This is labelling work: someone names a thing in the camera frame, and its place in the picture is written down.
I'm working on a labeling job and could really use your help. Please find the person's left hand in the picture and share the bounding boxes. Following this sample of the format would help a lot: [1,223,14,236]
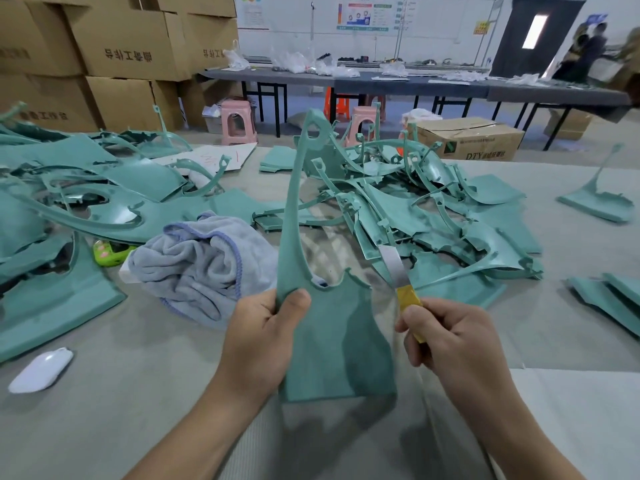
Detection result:
[213,287,312,408]

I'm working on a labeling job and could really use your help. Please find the person's right hand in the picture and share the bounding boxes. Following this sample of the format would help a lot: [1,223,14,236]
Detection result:
[393,297,521,428]

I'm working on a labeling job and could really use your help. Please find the single green plastic part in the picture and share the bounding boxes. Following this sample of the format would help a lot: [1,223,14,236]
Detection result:
[275,109,397,403]

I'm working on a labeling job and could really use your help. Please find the grey-blue wiping cloth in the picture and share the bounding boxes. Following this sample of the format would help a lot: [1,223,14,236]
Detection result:
[128,215,280,329]

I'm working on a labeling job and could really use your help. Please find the yellow-handled deburring knife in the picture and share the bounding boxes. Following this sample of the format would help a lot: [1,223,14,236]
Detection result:
[378,243,427,345]

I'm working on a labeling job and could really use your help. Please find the pile of green plastic parts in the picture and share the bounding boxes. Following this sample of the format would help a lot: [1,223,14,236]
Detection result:
[0,103,640,366]

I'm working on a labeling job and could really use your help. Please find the brown cardboard box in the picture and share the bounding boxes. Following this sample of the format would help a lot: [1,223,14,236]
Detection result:
[409,117,525,162]

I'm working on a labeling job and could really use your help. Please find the stack of brown cardboard boxes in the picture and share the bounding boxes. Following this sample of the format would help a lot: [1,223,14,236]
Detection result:
[0,0,241,134]

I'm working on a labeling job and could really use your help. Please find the person's left forearm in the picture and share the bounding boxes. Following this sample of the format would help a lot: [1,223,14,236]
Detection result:
[125,389,266,480]

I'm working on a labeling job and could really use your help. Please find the white foam sheet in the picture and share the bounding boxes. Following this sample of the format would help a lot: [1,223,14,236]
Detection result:
[490,369,640,480]

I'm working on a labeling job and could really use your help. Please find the green and yellow gadget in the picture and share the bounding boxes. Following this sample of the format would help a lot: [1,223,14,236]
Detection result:
[93,239,138,268]

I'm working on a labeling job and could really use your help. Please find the white paper sheet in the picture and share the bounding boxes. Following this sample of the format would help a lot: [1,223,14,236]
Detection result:
[155,143,258,178]

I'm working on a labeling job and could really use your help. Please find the white oval plastic piece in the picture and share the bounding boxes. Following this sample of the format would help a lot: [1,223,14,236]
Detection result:
[8,347,76,395]

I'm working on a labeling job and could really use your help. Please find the pink plastic stool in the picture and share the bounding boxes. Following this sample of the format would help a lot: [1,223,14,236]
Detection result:
[219,99,259,147]
[345,105,382,147]

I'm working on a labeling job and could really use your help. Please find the orange object under table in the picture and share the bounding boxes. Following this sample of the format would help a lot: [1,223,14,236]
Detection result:
[325,87,352,122]

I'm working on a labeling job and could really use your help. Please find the long grey work table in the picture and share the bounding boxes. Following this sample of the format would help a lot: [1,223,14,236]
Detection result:
[200,67,633,152]

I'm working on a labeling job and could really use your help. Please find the heap of clear plastic bags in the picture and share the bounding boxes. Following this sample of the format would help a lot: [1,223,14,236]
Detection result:
[224,49,361,79]

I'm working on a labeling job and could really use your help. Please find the dark door with window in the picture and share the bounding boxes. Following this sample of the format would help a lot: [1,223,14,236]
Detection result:
[490,0,587,79]

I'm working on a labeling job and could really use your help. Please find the colourful wall poster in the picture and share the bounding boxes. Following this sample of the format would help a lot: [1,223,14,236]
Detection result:
[336,0,403,34]

